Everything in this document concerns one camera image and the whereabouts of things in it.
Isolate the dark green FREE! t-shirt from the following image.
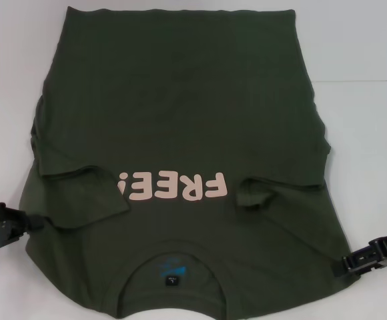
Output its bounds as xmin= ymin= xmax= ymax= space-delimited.
xmin=19 ymin=5 xmax=353 ymax=320

